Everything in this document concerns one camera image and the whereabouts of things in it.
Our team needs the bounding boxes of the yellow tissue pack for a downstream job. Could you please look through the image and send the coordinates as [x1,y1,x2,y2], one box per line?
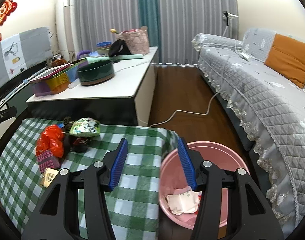
[40,168,59,188]

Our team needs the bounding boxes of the orange plastic bag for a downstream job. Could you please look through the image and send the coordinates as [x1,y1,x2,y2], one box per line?
[36,125,64,158]

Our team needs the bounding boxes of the pink blister pill pack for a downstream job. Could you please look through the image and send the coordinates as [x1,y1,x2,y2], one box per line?
[37,150,61,173]

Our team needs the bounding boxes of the dark brown wrapper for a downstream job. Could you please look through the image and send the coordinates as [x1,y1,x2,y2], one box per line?
[63,116,74,132]

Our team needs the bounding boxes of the green panda snack packet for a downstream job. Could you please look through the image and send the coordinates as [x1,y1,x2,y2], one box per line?
[65,118,100,138]

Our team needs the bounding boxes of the pink trash bin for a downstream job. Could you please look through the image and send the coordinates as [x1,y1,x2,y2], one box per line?
[159,138,248,230]

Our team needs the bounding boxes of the colourful storage box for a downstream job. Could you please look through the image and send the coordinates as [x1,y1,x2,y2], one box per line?
[29,59,88,96]

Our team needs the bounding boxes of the covered television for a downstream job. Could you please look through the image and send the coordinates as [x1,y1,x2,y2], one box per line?
[0,27,52,88]

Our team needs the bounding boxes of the green checked tablecloth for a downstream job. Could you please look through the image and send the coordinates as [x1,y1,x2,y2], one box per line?
[0,118,178,239]

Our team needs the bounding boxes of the dark green round basin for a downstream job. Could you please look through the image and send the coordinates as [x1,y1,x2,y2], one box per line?
[77,60,115,86]

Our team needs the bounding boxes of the light green mat roll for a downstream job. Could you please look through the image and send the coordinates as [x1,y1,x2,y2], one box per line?
[86,54,144,63]

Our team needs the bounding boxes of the grey quilted sofa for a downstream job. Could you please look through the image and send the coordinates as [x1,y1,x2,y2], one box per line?
[192,28,305,239]

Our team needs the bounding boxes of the stacked coloured bowls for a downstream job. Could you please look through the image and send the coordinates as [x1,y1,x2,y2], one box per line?
[96,41,112,55]

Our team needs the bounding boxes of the white coffee table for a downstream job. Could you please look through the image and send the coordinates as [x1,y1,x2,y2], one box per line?
[26,47,158,127]

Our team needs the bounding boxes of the white standing air conditioner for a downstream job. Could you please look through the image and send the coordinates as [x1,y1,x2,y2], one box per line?
[56,0,79,61]

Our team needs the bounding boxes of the black cap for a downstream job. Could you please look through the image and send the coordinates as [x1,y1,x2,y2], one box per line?
[108,39,131,57]

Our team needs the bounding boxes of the pink lace basket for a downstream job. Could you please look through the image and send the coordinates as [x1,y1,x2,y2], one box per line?
[116,26,150,55]

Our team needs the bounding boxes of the power strip on sofa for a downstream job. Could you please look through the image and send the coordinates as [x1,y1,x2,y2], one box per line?
[240,52,251,62]

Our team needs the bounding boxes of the orange cushion near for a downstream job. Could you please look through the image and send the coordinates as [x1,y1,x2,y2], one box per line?
[264,34,305,89]

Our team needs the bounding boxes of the teal curtain strip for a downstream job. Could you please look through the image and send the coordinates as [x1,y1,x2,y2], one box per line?
[138,0,161,49]

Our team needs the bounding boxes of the clip lamp on stand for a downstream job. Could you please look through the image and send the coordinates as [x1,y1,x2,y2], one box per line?
[222,11,239,37]

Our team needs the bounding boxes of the grey curtains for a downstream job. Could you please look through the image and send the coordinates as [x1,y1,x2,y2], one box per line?
[74,0,238,64]

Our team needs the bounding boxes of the red wall ornament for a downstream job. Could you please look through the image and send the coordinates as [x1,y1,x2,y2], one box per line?
[0,0,17,41]

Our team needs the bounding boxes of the white power cable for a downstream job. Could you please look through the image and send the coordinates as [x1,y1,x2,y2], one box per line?
[148,39,251,128]

